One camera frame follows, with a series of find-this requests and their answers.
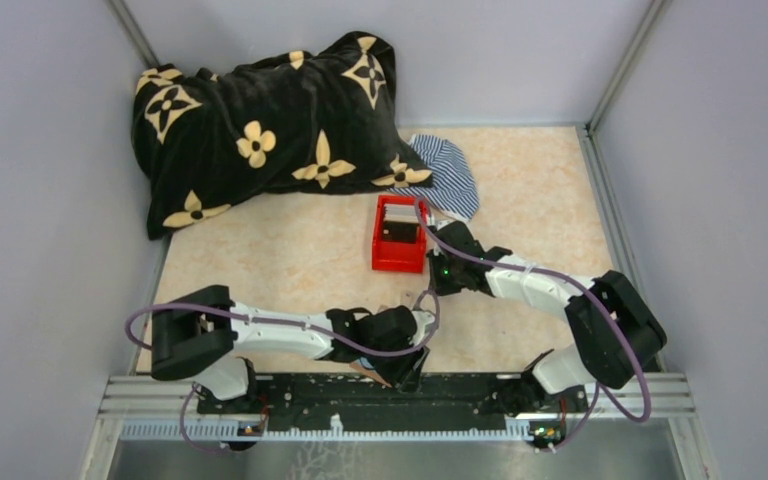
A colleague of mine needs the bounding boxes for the red plastic bin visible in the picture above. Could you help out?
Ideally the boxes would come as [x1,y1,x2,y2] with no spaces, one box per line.
[371,195,427,274]

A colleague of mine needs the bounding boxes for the black card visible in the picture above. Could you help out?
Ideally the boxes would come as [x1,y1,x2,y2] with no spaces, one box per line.
[381,221,420,244]

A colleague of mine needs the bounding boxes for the pink leather card holder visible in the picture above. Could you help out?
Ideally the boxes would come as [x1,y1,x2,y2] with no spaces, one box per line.
[350,292,419,388]

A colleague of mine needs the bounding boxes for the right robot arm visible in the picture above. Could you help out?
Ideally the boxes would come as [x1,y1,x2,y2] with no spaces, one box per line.
[427,221,667,408]

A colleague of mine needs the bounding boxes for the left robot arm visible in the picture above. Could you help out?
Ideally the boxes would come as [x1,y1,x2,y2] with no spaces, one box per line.
[150,285,440,400]

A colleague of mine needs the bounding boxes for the grey cards in bin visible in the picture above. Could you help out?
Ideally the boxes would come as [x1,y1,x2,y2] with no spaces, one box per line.
[383,203,421,224]

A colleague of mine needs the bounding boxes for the blue striped cloth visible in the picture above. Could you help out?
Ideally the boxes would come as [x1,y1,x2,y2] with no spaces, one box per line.
[389,134,480,223]

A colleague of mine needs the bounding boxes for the black floral blanket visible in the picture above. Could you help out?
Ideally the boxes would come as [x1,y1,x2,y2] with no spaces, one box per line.
[131,31,434,240]

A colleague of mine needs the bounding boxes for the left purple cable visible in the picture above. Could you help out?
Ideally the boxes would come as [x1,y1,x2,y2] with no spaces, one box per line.
[124,289,442,455]

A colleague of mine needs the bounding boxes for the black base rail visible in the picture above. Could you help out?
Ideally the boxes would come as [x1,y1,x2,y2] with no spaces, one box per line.
[196,373,588,432]

